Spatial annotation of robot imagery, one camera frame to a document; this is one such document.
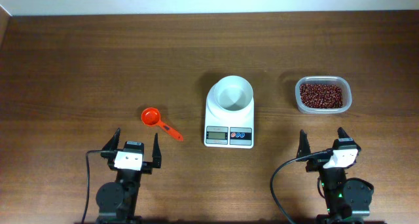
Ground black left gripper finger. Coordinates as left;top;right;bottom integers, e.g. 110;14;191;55
152;133;162;168
100;128;121;159

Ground red plastic measuring scoop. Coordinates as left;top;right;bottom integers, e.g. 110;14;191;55
141;107;183;141

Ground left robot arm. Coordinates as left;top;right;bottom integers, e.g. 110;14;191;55
96;129;162;224

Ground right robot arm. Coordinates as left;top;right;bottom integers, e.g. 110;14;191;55
296;127;374;224

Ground white digital kitchen scale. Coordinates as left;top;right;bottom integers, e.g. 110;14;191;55
204;89;255;149

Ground red beans in container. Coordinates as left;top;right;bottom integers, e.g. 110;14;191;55
299;83;343;109

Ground clear plastic bean container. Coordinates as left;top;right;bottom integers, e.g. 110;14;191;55
295;76;352;114

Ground white round bowl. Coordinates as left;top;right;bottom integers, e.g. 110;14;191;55
214;75;253;111

